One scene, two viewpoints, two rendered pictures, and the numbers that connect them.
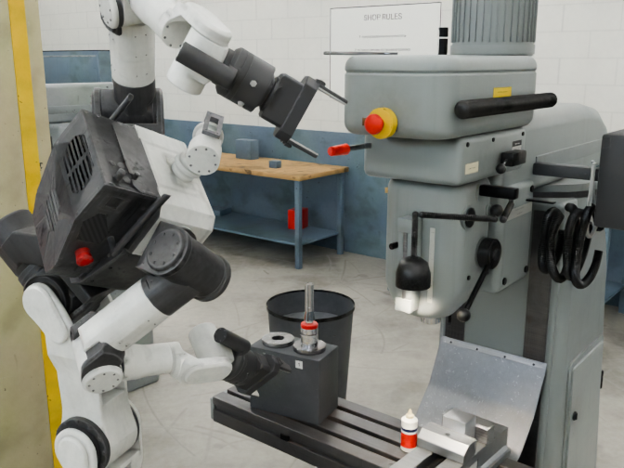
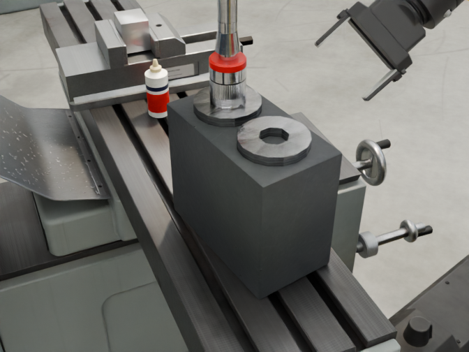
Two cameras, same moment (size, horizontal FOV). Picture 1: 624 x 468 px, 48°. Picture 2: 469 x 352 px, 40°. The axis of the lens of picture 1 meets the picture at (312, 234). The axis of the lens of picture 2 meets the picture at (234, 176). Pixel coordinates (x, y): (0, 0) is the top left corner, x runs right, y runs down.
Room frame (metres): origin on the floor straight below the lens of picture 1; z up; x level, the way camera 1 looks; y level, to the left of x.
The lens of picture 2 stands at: (2.42, 0.35, 1.56)
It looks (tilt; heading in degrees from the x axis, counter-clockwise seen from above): 37 degrees down; 208
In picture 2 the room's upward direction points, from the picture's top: straight up
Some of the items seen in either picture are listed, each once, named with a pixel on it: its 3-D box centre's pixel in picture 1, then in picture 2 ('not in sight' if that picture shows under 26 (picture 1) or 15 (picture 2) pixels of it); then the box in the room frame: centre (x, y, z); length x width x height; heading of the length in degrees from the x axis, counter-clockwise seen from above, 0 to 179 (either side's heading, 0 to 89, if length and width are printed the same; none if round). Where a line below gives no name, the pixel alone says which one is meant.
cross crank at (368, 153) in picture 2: not in sight; (358, 165); (1.17, 0.03, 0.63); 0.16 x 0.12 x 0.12; 141
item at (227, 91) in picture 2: (309, 335); (227, 82); (1.79, 0.01, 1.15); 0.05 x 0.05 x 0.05
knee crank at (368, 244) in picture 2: not in sight; (394, 235); (1.24, 0.16, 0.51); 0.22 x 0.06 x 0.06; 141
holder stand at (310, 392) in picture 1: (293, 374); (248, 180); (1.81, 0.05, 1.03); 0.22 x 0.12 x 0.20; 62
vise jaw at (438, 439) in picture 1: (446, 442); (161, 34); (1.47, -0.31, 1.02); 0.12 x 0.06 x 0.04; 49
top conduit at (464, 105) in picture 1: (509, 104); not in sight; (1.50, -0.42, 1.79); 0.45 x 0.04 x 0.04; 141
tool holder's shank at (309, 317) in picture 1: (309, 303); (227, 14); (1.79, 0.01, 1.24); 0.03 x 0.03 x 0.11
